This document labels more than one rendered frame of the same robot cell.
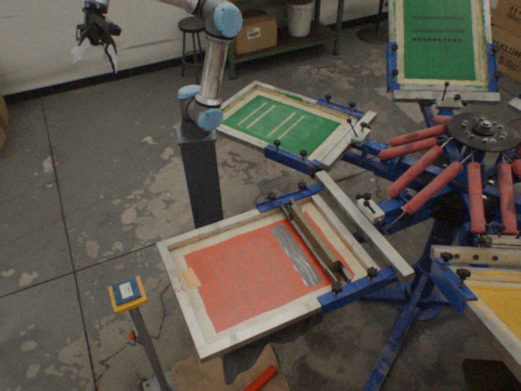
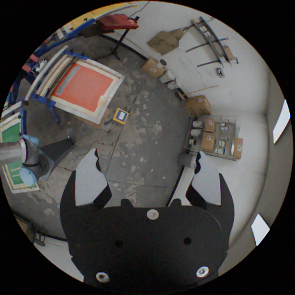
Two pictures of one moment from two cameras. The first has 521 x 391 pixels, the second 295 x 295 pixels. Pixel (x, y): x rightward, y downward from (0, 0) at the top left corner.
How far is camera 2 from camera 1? 1.55 m
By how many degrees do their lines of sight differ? 69
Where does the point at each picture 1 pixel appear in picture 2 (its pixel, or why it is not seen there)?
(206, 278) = (97, 96)
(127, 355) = (106, 141)
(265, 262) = (77, 84)
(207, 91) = (16, 146)
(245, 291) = (93, 81)
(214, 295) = (102, 88)
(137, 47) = (60, 245)
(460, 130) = not seen: outside the picture
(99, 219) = not seen: hidden behind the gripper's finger
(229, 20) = not seen: outside the picture
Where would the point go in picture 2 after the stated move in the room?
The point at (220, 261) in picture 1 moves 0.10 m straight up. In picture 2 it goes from (86, 97) to (86, 94)
